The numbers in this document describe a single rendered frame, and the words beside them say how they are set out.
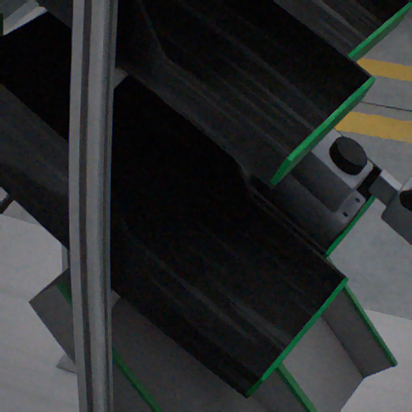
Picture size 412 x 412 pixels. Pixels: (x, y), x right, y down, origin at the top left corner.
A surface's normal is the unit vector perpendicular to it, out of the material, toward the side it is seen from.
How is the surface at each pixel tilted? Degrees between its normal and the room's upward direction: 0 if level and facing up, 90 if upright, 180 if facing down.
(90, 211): 90
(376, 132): 0
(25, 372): 0
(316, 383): 45
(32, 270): 0
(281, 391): 90
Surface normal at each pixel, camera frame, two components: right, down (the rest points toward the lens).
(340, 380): 0.64, -0.37
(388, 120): 0.05, -0.84
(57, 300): -0.51, 0.45
